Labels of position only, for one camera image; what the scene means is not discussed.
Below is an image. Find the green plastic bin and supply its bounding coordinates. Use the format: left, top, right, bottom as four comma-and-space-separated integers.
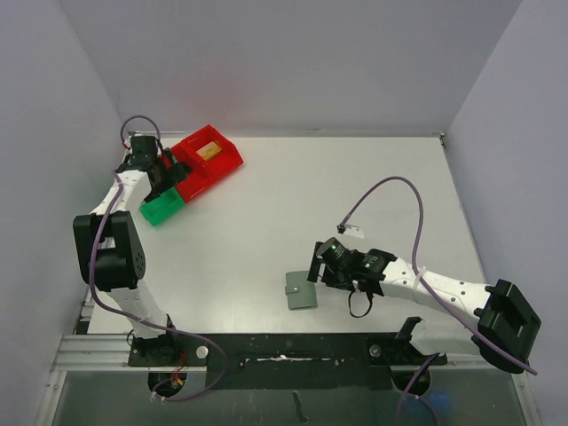
139, 187, 185, 226

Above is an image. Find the red plastic bin middle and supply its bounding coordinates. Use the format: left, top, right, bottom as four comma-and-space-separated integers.
176, 163, 213, 203

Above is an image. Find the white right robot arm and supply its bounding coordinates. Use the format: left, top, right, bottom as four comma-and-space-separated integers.
308, 237, 541, 374

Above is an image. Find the red plastic bin right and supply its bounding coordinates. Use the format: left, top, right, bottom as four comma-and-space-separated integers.
172, 124, 244, 182

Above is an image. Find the red plastic bin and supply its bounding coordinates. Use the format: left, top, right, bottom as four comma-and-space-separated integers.
172, 124, 244, 182
176, 163, 213, 203

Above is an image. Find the gold card in bin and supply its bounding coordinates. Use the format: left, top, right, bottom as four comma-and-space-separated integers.
196, 141, 222, 161

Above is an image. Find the aluminium frame rail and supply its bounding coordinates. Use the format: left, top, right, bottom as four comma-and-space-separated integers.
33, 283, 134, 426

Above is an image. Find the grey-green card holder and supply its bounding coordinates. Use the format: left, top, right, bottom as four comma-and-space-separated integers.
285, 271, 318, 311

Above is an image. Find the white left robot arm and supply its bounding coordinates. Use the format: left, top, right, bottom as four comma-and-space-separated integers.
73, 134, 191, 365

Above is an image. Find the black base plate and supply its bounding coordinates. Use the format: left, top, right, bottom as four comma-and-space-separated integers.
128, 332, 426, 396

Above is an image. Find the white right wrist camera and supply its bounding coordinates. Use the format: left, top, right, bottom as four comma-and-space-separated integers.
336, 224, 365, 240

